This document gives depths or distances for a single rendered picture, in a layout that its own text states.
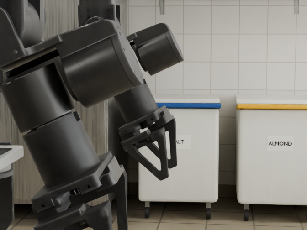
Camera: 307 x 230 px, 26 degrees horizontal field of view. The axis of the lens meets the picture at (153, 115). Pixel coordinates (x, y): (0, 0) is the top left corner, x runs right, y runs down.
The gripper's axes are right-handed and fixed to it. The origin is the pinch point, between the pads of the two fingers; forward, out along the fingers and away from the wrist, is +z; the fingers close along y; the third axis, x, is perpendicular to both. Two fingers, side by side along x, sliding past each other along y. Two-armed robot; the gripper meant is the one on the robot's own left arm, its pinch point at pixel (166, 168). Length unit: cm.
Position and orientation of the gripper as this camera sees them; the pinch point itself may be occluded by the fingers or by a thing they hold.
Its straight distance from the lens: 106.3
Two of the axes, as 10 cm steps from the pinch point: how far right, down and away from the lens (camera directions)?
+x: -8.9, 4.1, 2.0
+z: 4.3, 9.0, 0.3
